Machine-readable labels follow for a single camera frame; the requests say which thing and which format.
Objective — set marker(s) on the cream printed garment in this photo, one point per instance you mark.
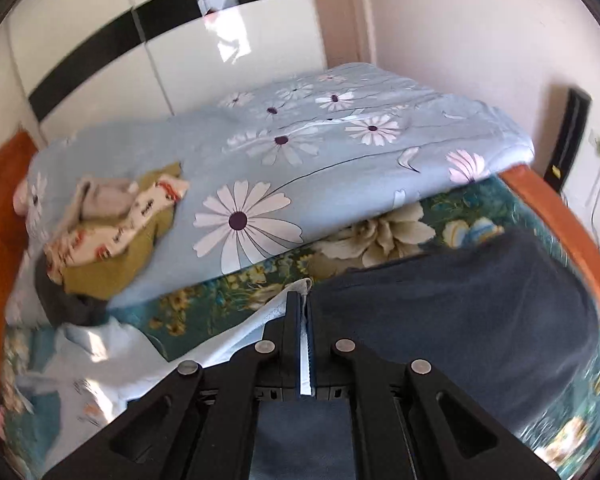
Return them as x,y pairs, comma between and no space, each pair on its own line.
115,242

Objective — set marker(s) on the light blue daisy quilt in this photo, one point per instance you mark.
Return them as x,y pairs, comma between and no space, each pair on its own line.
330,170

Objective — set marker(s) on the black upright speaker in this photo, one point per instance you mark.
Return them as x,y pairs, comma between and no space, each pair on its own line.
570,135

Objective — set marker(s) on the curved wooden bed rail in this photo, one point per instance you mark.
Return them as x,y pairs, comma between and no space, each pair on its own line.
565,225

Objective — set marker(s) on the dark blue garment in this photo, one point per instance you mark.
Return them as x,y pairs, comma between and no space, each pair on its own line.
455,335

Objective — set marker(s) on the pink door frame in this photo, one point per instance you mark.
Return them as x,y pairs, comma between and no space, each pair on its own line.
340,10

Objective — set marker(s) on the wooden headboard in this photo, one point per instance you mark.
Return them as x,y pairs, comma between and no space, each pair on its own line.
5,210

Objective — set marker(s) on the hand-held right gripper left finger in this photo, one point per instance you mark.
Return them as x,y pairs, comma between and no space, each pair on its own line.
292,340

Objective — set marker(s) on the olive green sweater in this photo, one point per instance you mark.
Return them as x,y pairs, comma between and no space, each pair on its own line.
100,272

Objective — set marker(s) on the pink pillow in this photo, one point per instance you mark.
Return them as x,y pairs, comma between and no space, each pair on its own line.
22,197

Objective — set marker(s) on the teal floral blanket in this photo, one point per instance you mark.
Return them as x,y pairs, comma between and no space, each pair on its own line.
380,240

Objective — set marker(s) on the white wardrobe with black stripe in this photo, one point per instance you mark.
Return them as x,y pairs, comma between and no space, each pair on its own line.
230,85

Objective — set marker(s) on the light blue shirt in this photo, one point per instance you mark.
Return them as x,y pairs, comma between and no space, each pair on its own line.
115,360

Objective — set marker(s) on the dark grey garment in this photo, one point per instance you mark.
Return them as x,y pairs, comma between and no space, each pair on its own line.
75,310

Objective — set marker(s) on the pinkish grey garment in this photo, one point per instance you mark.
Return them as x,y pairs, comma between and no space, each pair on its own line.
105,200

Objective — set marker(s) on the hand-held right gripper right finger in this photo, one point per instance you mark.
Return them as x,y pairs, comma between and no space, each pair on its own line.
322,365

